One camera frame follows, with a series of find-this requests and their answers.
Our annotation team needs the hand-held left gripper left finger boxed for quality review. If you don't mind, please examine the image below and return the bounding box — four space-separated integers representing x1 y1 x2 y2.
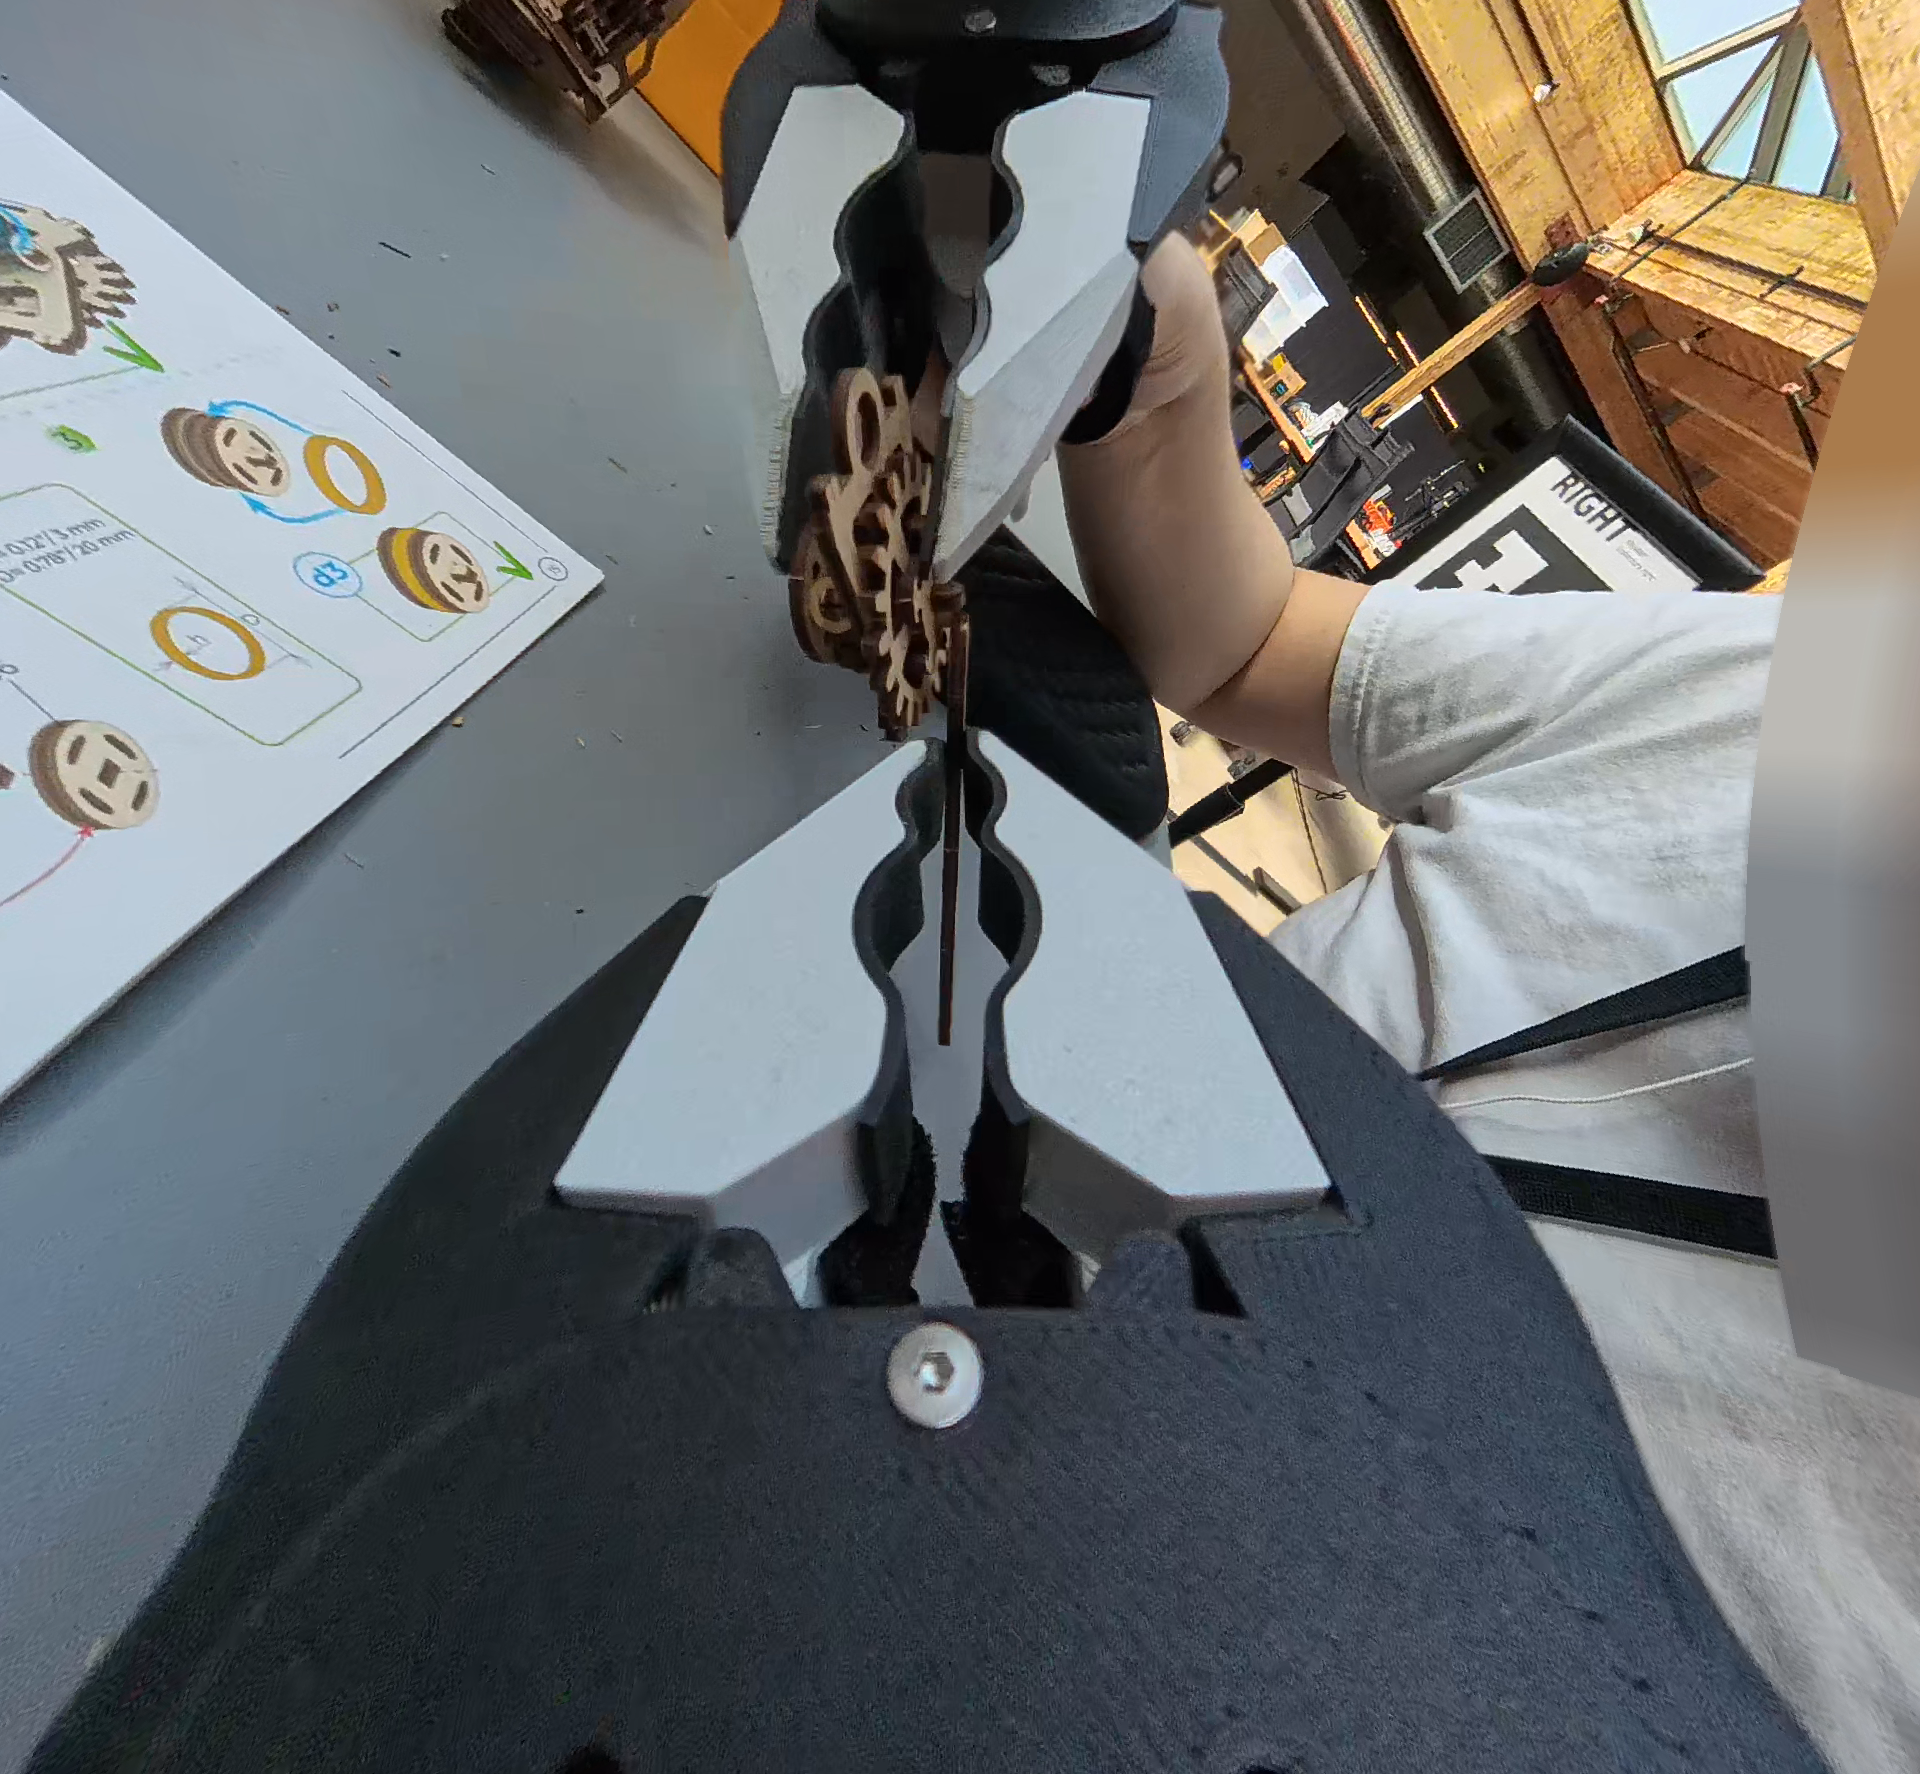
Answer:
555 735 961 1265

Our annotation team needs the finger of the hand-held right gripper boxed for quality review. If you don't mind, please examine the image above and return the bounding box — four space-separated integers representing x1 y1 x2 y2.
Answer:
930 92 1158 578
732 81 921 560

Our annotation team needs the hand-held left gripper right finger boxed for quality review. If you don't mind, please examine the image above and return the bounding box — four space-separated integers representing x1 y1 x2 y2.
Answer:
968 732 1334 1260

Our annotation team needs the thin wooden stick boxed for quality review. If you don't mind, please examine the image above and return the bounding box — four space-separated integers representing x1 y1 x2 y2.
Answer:
936 626 973 1049

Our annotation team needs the wooden gear assembly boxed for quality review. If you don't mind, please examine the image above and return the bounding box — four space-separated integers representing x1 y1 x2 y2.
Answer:
788 369 973 742

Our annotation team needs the person's right forearm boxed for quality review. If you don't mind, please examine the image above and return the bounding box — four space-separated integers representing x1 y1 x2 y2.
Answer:
1051 230 1374 775

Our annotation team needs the black quilted wrist rest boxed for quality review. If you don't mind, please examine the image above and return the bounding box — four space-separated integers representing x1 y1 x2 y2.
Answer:
946 529 1173 852

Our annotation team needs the operator in white shirt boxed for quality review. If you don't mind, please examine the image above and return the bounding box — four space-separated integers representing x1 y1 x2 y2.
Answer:
1269 581 1920 1774

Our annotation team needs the black framed sign stand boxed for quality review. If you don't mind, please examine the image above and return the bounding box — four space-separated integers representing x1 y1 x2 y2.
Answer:
1171 417 1765 846

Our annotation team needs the printed instruction booklet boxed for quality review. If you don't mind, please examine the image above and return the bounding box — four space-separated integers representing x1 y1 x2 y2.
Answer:
0 87 605 1101

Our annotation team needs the white wall vent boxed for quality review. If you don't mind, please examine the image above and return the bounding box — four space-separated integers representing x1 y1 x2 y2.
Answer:
1422 190 1506 295

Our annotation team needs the thin white cable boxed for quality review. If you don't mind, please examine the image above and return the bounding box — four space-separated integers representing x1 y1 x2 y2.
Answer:
1440 1055 1756 1115

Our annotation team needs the black lanyard strap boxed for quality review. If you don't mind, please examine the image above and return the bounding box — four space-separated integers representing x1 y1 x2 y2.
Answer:
1417 949 1780 1261

